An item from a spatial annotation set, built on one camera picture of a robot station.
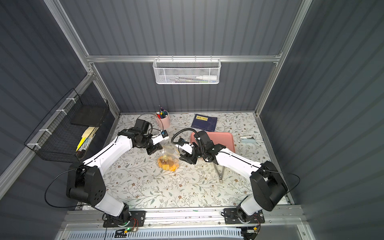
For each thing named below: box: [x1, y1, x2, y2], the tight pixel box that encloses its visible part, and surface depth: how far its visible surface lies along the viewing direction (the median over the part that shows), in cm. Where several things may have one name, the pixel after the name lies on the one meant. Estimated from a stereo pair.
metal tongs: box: [214, 163, 225, 183], surface depth 88 cm
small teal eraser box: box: [240, 135, 257, 144], surface depth 104 cm
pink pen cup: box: [155, 110, 171, 130], surface depth 106 cm
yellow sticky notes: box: [76, 126, 95, 152], surface depth 75 cm
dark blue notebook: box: [191, 113, 218, 132], surface depth 115 cm
